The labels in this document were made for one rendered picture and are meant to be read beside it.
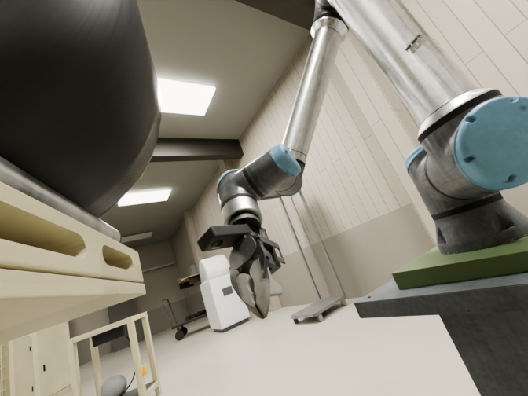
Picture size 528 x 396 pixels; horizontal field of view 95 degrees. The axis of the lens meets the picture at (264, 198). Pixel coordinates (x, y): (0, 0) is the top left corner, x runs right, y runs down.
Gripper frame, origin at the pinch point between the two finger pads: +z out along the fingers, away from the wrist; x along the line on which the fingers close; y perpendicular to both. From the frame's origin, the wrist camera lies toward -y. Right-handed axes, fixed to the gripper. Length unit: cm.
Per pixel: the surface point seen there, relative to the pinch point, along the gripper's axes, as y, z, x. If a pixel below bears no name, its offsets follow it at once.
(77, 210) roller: -26.8, -10.0, 2.7
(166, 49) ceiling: -16, -350, 30
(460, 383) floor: 133, 10, 6
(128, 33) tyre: -32.1, -23.6, -16.3
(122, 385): 88, -78, 256
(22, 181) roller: -32.0, -4.8, -3.4
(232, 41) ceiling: 40, -359, -33
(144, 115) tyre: -25.2, -25.3, -7.2
